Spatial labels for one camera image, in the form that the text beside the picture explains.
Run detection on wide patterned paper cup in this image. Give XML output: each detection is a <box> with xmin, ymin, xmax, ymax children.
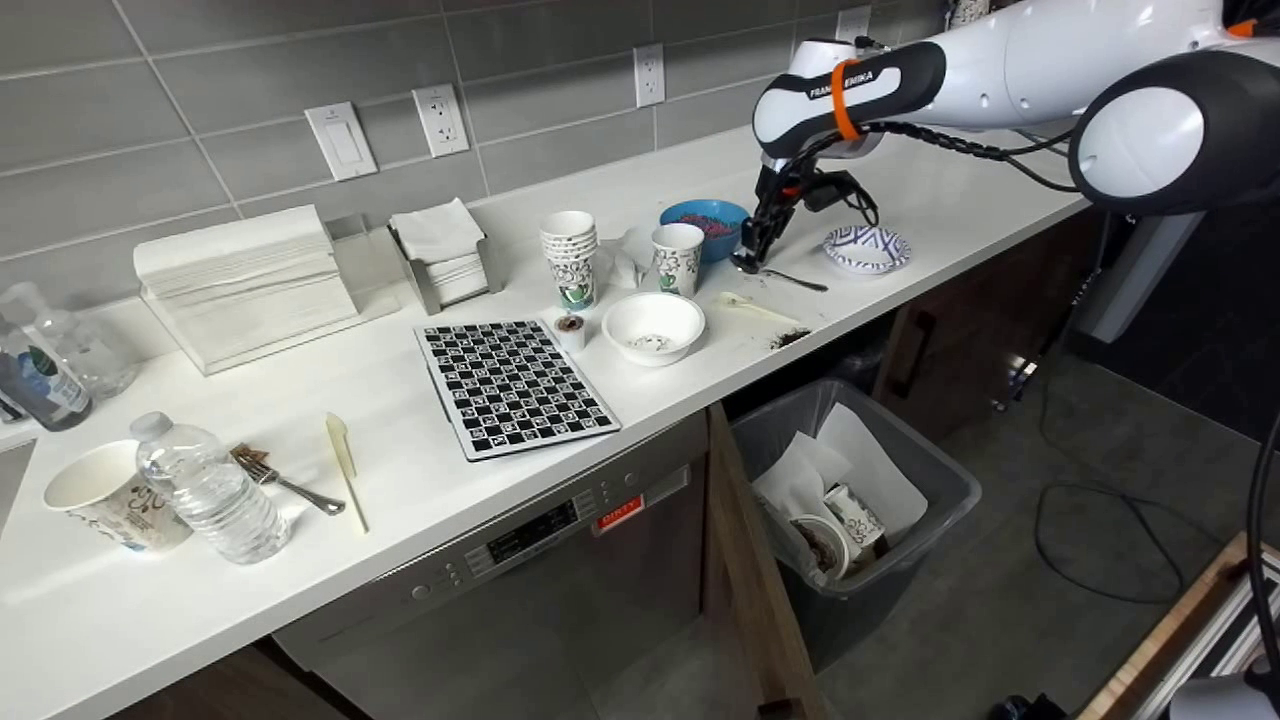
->
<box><xmin>39</xmin><ymin>434</ymin><xmax>198</xmax><ymax>554</ymax></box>

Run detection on open cabinet door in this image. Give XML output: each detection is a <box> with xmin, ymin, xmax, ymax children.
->
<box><xmin>702</xmin><ymin>402</ymin><xmax>832</xmax><ymax>720</ymax></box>

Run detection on cream flat stick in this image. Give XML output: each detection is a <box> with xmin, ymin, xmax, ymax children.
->
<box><xmin>714</xmin><ymin>290</ymin><xmax>811</xmax><ymax>333</ymax></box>
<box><xmin>321</xmin><ymin>412</ymin><xmax>378</xmax><ymax>534</ymax></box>

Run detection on paper cup with coffee grounds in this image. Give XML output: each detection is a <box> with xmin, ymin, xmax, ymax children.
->
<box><xmin>793</xmin><ymin>511</ymin><xmax>857</xmax><ymax>584</ymax></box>

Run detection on dirty metal fork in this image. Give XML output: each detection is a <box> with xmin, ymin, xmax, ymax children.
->
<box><xmin>227</xmin><ymin>440</ymin><xmax>353</xmax><ymax>520</ymax></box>

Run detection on steel dispenser box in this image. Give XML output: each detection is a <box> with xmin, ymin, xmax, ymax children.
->
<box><xmin>326</xmin><ymin>211</ymin><xmax>418</xmax><ymax>310</ymax></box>

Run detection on dark wooden lower cabinet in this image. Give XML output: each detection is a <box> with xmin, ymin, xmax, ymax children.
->
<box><xmin>878</xmin><ymin>211</ymin><xmax>1113</xmax><ymax>448</ymax></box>

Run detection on white rectangular box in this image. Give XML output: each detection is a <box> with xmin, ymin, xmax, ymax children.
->
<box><xmin>131</xmin><ymin>198</ymin><xmax>363</xmax><ymax>374</ymax></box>

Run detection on white paper sheets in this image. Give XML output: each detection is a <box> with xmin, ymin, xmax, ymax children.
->
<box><xmin>753</xmin><ymin>399</ymin><xmax>931</xmax><ymax>554</ymax></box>

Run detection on blue bowl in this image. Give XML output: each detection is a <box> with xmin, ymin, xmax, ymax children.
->
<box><xmin>655</xmin><ymin>194</ymin><xmax>753</xmax><ymax>266</ymax></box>

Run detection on steel dishwasher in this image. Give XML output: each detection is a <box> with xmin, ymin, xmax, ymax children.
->
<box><xmin>274</xmin><ymin>412</ymin><xmax>717</xmax><ymax>720</ymax></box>

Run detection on clear water bottle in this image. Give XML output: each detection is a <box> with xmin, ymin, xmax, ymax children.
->
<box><xmin>127</xmin><ymin>407</ymin><xmax>294</xmax><ymax>569</ymax></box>

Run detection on clear plastic bottle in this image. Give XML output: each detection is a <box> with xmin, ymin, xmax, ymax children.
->
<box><xmin>0</xmin><ymin>281</ymin><xmax>142</xmax><ymax>431</ymax></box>

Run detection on wooden frame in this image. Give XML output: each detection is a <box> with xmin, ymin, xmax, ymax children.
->
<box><xmin>1078</xmin><ymin>532</ymin><xmax>1280</xmax><ymax>720</ymax></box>

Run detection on grey trash bin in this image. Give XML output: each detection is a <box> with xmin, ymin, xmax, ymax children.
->
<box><xmin>730</xmin><ymin>374</ymin><xmax>990</xmax><ymax>670</ymax></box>

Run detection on white bowl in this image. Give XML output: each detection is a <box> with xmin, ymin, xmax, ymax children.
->
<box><xmin>599</xmin><ymin>288</ymin><xmax>709</xmax><ymax>367</ymax></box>

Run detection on blue patterned paper plate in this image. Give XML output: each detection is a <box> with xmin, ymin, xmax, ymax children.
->
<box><xmin>817</xmin><ymin>219</ymin><xmax>920</xmax><ymax>281</ymax></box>

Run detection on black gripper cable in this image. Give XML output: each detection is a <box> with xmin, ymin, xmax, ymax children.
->
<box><xmin>864</xmin><ymin>116</ymin><xmax>1089</xmax><ymax>198</ymax></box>

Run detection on white napkin holder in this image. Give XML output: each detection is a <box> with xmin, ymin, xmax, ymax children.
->
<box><xmin>386</xmin><ymin>194</ymin><xmax>498</xmax><ymax>314</ymax></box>

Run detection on short floral paper cup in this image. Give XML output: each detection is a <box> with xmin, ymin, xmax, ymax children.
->
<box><xmin>649</xmin><ymin>219</ymin><xmax>709</xmax><ymax>298</ymax></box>

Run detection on discarded floral paper cup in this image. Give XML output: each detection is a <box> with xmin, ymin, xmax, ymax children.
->
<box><xmin>822</xmin><ymin>483</ymin><xmax>888</xmax><ymax>554</ymax></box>

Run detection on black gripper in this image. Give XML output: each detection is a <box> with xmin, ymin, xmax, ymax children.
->
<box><xmin>738</xmin><ymin>154</ymin><xmax>857</xmax><ymax>281</ymax></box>

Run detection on black white checkerboard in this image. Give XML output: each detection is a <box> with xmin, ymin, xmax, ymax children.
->
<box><xmin>412</xmin><ymin>314</ymin><xmax>625</xmax><ymax>462</ymax></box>

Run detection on crumpled white napkin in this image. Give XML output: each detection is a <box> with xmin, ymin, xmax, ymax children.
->
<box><xmin>597</xmin><ymin>225</ymin><xmax>655</xmax><ymax>298</ymax></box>

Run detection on black floor cable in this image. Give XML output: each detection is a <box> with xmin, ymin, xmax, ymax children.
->
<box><xmin>1034</xmin><ymin>356</ymin><xmax>1280</xmax><ymax>694</ymax></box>

